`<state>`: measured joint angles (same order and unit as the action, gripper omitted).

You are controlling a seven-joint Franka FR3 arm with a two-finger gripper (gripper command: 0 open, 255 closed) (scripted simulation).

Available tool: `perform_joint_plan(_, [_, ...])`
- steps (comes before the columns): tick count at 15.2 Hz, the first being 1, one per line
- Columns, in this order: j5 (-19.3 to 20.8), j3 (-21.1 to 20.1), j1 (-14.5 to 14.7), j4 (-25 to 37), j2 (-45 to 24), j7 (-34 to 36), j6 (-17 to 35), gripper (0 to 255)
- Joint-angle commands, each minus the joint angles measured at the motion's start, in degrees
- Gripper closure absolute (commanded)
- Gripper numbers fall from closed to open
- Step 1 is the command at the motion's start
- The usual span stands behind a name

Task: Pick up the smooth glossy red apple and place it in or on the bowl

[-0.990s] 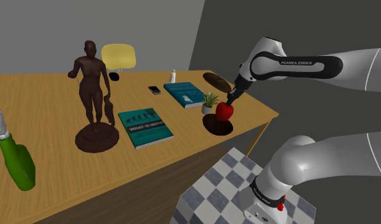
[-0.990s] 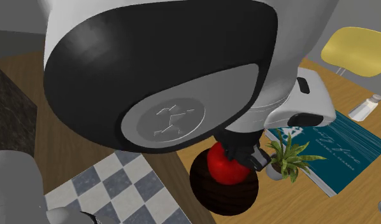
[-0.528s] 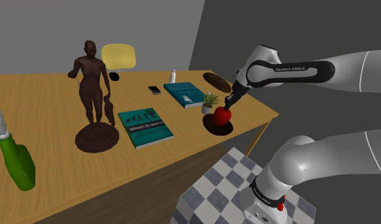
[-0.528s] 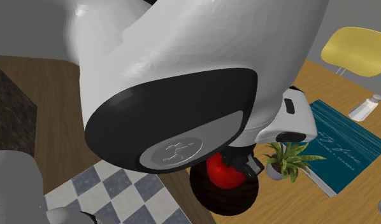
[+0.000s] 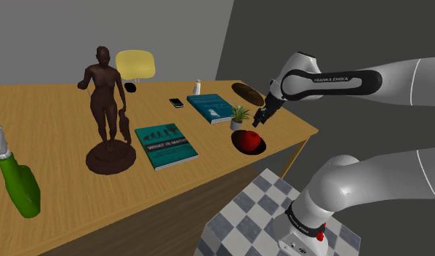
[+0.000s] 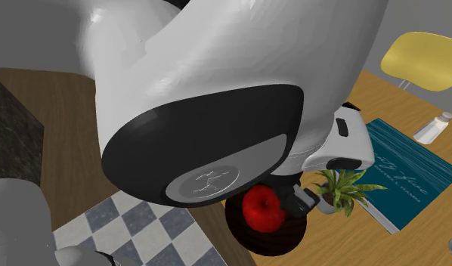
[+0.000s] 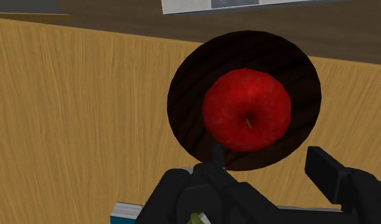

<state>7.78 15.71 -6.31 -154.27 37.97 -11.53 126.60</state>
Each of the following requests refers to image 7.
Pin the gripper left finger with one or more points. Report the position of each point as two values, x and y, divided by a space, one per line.
190 192

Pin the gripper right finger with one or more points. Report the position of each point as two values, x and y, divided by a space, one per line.
339 176

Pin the teal book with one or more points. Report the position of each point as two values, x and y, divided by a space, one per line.
123 214

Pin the dark wooden bowl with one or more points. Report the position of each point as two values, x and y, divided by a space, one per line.
190 93

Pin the red apple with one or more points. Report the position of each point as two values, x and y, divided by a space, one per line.
246 110

